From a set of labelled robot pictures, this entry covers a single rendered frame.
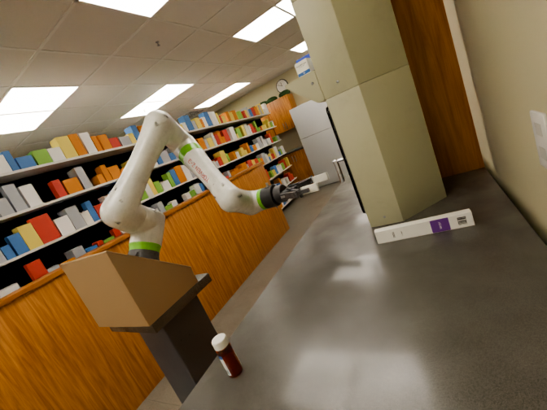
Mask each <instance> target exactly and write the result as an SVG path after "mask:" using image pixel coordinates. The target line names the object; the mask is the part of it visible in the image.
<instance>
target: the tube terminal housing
mask: <svg viewBox="0 0 547 410"><path fill-rule="evenodd" d="M291 5H292V7H293V10H294V12H295V17H296V19H297V21H298V24H299V26H300V30H301V32H302V35H303V38H304V41H305V44H306V46H307V49H308V51H309V55H310V58H311V60H312V62H313V66H314V69H315V72H316V73H317V78H318V80H319V83H320V85H321V87H322V92H323V94H324V96H325V99H326V103H327V106H328V108H329V110H330V114H331V117H332V120H333V121H334V124H335V128H336V131H337V133H338V135H339V140H340V142H341V144H342V147H343V149H344V154H345V155H346V158H347V161H348V165H349V167H350V169H351V172H352V176H353V178H354V181H355V183H356V186H357V189H358V192H359V195H360V197H361V201H362V203H363V206H364V209H365V212H366V215H367V217H368V220H369V222H370V226H371V228H372V227H376V226H380V225H389V224H393V223H397V222H401V221H405V220H407V219H409V218H410V217H412V216H414V215H416V214H418V213H419V212H421V211H423V210H424V209H426V208H428V207H429V206H431V205H433V204H435V203H437V202H439V201H440V200H441V199H443V198H446V197H447V195H446V192H445V189H444V184H443V181H442V178H441V175H440V170H439V167H438V163H437V161H436V157H435V153H434V150H433V147H432V144H431V139H430V136H429V133H428V130H427V125H426V121H425V119H424V115H423V113H422V108H421V105H420V102H419V99H418V94H417V90H416V88H415V84H414V79H413V77H412V73H411V71H410V67H409V62H408V60H407V57H406V53H405V48H404V46H403V42H402V40H401V36H400V31H399V29H398V25H397V22H396V17H395V14H394V11H393V9H392V4H391V0H296V1H295V2H293V3H292V4H291Z"/></svg>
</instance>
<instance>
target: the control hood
mask: <svg viewBox="0 0 547 410"><path fill-rule="evenodd" d="M285 88H286V89H288V90H290V91H291V92H294V93H296V94H299V95H301V96H303V97H305V98H308V99H310V100H313V101H314V102H316V103H323V102H326V99H325V96H324V94H323V92H322V87H321V85H320V83H319V80H318V78H317V73H316V72H315V70H313V71H311V72H309V73H308V74H306V75H304V76H302V77H300V78H298V79H297V80H295V81H292V82H291V83H289V84H287V85H285Z"/></svg>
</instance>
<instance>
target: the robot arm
mask: <svg viewBox="0 0 547 410"><path fill-rule="evenodd" d="M165 146H167V147H168V148H169V149H170V150H171V151H172V152H173V153H174V154H175V155H176V157H177V158H178V159H179V160H180V161H181V162H182V163H183V164H184V165H185V166H186V167H187V168H188V169H189V170H190V171H192V172H193V173H194V174H195V175H196V176H197V177H198V178H199V179H200V180H201V181H202V182H203V183H204V184H205V186H206V187H207V188H208V190H209V191H210V192H211V194H212V195H213V197H214V198H215V200H216V201H217V203H218V204H219V206H220V208H221V209H222V210H224V211H225V212H239V213H243V214H246V215H249V216H252V215H255V214H257V213H258V212H261V211H263V210H265V209H269V208H271V207H276V208H278V206H279V205H281V203H284V202H286V201H287V200H288V199H289V198H298V197H301V198H303V197H304V196H303V195H305V194H310V193H312V192H316V191H319V190H320V188H319V185H318V182H321V181H326V180H329V179H330V178H329V176H328V173H327V172H325V173H322V174H319V175H316V176H314V177H313V176H310V177H309V178H306V179H304V180H302V181H299V182H296V183H294V184H291V185H289V186H288V187H286V186H285V185H283V184H281V185H269V184H268V182H267V183H265V184H266V187H265V188H262V189H259V190H241V189H239V188H238V187H236V186H235V185H234V184H232V183H231V182H230V181H229V180H228V179H227V178H226V177H225V176H224V175H223V174H222V173H221V172H220V171H219V170H218V169H217V167H216V166H215V165H214V164H213V162H212V161H211V160H210V159H209V157H208V155H207V154H206V153H205V151H204V150H203V148H202V147H201V146H200V144H199V143H198V142H197V141H196V140H195V139H194V138H193V137H192V136H191V135H190V134H189V133H188V132H186V131H185V130H184V129H183V128H182V127H181V126H180V125H179V124H178V123H177V122H176V121H175V120H174V119H173V117H172V116H171V115H170V114H169V113H167V112H166V111H162V110H154V111H150V112H149V113H148V114H147V115H146V117H145V119H144V121H143V125H142V129H141V132H140V134H139V137H138V140H137V143H136V145H135V147H134V149H133V152H132V155H131V156H130V158H129V161H128V163H127V164H126V166H125V169H124V171H123V172H122V173H121V175H120V177H119V179H118V181H117V183H116V184H115V185H114V187H113V189H112V190H111V192H110V193H109V195H108V196H107V197H106V199H105V200H104V202H103V203H102V205H101V207H100V210H99V214H100V217H101V219H102V221H103V223H105V224H106V225H108V226H109V227H112V228H114V229H119V230H120V231H123V232H126V233H129V234H130V239H129V253H128V255H134V256H139V257H143V258H148V259H153V260H160V249H161V247H162V241H163V236H164V224H165V215H164V214H163V213H162V212H160V211H157V210H155V209H153V208H150V207H147V206H144V205H142V204H141V201H142V196H143V193H144V191H145V189H146V186H147V182H148V180H149V178H150V176H151V173H152V171H153V168H154V167H155V164H156V162H157V160H158V158H159V157H160V154H161V152H162V151H163V149H164V147H165ZM310 179H311V180H310Z"/></svg>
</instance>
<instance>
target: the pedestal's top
mask: <svg viewBox="0 0 547 410"><path fill-rule="evenodd" d="M195 276H196V278H197V280H198V282H197V283H196V284H195V285H194V286H193V287H192V288H190V289H189V290H188V291H187V292H186V293H185V294H184V295H183V296H182V297H181V298H180V299H179V300H178V301H177V302H176V303H175V304H174V305H173V306H172V307H171V308H169V309H168V310H167V311H166V312H165V313H164V314H163V315H162V316H161V317H160V318H159V319H157V320H156V321H155V322H154V323H153V324H152V325H151V326H141V327H110V329H111V331H112V332H130V333H149V334H157V333H158V332H159V331H160V330H161V329H162V328H163V327H164V326H165V325H166V324H167V323H168V322H169V321H170V320H171V319H172V318H174V317H175V316H176V315H177V314H178V313H179V312H180V311H181V310H182V309H183V308H184V307H185V306H186V305H187V304H188V303H189V302H190V301H191V300H192V299H193V298H194V297H195V296H196V295H197V294H198V293H199V292H200V291H201V290H202V289H203V288H204V287H205V286H206V285H207V284H208V283H210V282H211V281H212V279H211V278H210V276H209V274H208V273H203V274H196V275H195Z"/></svg>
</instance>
